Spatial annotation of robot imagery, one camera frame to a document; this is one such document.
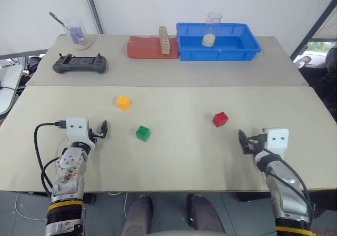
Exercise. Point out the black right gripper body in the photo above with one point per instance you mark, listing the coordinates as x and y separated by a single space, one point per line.
256 145

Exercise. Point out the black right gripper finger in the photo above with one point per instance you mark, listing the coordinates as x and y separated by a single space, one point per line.
243 137
247 150

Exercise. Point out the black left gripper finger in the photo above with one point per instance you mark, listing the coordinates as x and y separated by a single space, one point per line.
105 125
105 135

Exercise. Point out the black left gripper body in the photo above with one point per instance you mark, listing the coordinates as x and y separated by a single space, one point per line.
95 135

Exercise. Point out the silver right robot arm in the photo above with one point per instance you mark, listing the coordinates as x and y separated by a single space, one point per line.
284 186

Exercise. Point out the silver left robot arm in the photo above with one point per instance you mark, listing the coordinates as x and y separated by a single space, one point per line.
68 172

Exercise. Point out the yellow toy block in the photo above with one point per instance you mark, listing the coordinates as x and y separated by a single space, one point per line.
123 103

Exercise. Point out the red toy block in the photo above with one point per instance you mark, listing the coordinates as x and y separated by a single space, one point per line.
220 119

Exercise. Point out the green toy block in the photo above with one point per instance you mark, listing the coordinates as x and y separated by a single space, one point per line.
143 134

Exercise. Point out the grey handheld remote controller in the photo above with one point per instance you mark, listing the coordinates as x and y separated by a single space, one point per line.
79 64

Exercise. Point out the dark rounded shape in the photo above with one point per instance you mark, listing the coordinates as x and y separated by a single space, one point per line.
204 215
138 215

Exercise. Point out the blue plastic bin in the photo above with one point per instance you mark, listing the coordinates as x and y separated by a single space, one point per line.
218 54

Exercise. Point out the red cloth mat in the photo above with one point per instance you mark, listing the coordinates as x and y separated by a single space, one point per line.
143 47

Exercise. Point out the glass beaker with purple card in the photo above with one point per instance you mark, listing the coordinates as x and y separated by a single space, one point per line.
79 37

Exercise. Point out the white shoe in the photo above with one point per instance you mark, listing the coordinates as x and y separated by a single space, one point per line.
302 61

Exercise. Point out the person in dark clothes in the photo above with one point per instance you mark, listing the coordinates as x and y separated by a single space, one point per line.
329 83

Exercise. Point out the white side desk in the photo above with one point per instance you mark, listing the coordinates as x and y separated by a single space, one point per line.
8 88

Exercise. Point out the wooden block with holes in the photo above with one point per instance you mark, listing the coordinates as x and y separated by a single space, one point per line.
164 42

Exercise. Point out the glass beaker with white grains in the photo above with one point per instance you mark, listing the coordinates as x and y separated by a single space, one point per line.
209 39

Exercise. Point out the grey metal pole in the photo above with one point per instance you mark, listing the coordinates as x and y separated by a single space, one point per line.
92 8

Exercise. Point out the glass beaker with spoon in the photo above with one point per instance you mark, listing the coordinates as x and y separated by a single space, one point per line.
56 17

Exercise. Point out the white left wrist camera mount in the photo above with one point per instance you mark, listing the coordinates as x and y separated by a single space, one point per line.
76 130

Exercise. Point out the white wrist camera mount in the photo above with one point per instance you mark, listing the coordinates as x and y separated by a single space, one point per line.
276 143
76 130

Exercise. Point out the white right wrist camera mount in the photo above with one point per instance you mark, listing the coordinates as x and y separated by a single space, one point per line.
276 143

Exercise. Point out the dark window frame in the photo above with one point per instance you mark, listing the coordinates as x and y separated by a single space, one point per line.
314 25

